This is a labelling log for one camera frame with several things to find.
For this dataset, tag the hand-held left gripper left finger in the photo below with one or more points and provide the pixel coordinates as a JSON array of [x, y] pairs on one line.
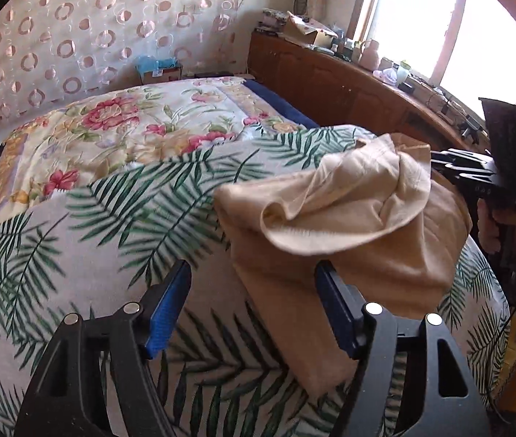
[[167, 309]]

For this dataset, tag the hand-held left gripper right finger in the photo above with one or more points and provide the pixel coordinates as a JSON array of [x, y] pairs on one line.
[[337, 309]]

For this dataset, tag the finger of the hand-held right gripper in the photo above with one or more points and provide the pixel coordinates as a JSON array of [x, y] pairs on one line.
[[462, 157], [467, 174]]

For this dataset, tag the peach printed t-shirt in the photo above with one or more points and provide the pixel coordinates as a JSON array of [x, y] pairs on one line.
[[353, 236]]

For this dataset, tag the person's right hand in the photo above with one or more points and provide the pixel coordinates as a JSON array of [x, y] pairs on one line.
[[487, 227]]

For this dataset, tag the small black box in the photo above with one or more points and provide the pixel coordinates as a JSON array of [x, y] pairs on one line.
[[406, 87]]

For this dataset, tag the white bottle green cap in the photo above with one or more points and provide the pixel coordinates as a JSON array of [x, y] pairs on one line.
[[403, 73]]

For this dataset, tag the palm leaf bed sheet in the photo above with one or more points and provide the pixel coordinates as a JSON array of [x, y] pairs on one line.
[[80, 246]]

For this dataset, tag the white plastic bag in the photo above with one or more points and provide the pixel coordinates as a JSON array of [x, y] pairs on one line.
[[386, 76]]

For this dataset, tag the wooden framed window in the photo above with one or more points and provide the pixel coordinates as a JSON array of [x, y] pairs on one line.
[[421, 22]]

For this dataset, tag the wooden low cabinet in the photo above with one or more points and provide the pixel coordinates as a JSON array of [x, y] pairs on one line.
[[330, 82]]

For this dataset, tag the open cardboard box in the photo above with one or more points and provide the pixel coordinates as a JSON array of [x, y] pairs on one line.
[[308, 34]]

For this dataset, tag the dark oval ornament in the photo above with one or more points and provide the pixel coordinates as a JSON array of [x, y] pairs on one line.
[[302, 5]]

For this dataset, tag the small cardboard box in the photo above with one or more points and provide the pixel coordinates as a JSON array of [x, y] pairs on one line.
[[163, 76]]

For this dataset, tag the stack of patterned boxes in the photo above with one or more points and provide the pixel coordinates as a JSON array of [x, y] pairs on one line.
[[272, 20]]

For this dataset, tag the blue plastic bag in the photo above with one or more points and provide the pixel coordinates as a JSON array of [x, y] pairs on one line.
[[157, 63]]

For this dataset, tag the circle patterned sheer curtain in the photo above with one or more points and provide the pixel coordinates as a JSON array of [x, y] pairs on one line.
[[103, 32]]

